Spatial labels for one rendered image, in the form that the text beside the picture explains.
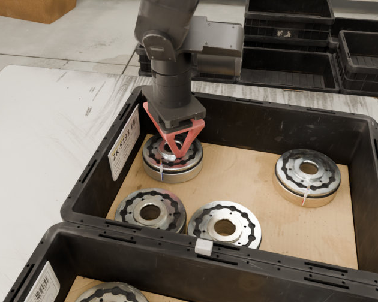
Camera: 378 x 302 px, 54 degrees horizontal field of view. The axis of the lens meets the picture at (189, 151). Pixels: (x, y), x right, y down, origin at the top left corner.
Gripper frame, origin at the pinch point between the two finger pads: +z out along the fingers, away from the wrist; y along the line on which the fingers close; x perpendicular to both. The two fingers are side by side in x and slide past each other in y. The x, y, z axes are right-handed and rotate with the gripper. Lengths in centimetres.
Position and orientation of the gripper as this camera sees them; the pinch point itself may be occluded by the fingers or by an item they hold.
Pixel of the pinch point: (173, 144)
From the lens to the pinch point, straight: 62.6
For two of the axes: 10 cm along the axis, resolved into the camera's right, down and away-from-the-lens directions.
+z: 0.0, 7.6, 6.6
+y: -4.4, -5.9, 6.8
